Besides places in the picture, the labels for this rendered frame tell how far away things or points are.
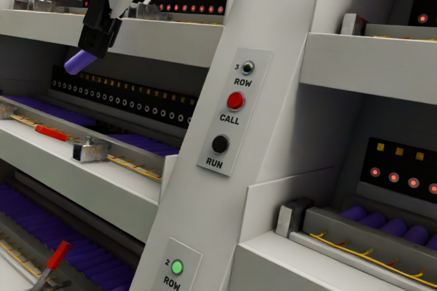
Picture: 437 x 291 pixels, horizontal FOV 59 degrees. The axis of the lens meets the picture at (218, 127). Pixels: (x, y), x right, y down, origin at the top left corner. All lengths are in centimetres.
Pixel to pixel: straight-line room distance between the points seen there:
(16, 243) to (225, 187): 43
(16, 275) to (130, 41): 36
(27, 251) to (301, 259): 45
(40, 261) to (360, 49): 51
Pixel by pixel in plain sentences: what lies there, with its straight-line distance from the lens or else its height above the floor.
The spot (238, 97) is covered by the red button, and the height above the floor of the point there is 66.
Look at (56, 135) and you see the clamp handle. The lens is 48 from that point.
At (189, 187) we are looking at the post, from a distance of 37.
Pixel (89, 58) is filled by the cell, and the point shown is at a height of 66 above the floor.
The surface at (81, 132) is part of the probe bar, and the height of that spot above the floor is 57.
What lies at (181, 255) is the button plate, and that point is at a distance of 37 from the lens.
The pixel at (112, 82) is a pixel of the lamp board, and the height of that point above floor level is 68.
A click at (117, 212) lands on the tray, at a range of 44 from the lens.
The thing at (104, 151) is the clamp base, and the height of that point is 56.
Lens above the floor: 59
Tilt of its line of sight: 6 degrees up
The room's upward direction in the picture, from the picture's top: 20 degrees clockwise
